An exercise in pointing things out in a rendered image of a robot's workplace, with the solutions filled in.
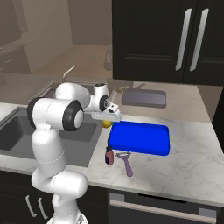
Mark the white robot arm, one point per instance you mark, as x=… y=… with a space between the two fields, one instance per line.
x=46 y=145

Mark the grey sink basin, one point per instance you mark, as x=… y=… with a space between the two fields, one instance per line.
x=17 y=137

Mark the dark upper cupboard door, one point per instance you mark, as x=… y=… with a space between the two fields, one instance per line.
x=145 y=38
x=214 y=40

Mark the silver sink faucet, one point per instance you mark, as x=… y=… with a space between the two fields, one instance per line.
x=67 y=73

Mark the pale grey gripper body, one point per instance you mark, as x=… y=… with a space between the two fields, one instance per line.
x=109 y=116

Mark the black dishwasher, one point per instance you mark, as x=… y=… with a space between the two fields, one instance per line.
x=163 y=208

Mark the yellow lemon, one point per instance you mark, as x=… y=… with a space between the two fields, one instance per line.
x=106 y=124

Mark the dark cupboard door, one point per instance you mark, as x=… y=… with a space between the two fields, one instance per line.
x=13 y=198
x=145 y=38
x=96 y=207
x=214 y=40

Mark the dark tall cabinet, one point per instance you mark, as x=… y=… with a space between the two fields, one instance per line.
x=219 y=116

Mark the purple peeler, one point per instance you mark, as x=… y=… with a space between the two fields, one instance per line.
x=127 y=163

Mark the dark lower cupboard door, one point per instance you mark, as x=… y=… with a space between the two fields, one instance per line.
x=13 y=198
x=96 y=207

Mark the small brown bottle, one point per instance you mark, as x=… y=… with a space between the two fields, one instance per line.
x=109 y=157

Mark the blue tray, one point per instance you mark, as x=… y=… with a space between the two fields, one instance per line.
x=140 y=137

